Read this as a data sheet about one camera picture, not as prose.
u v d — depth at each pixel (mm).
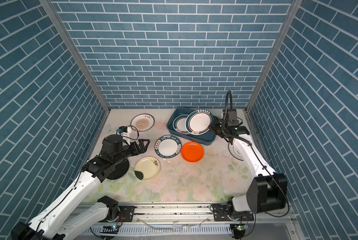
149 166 894
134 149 663
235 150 963
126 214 736
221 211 740
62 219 423
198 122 906
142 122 1116
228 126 630
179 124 1100
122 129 660
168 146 994
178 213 753
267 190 414
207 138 1001
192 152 973
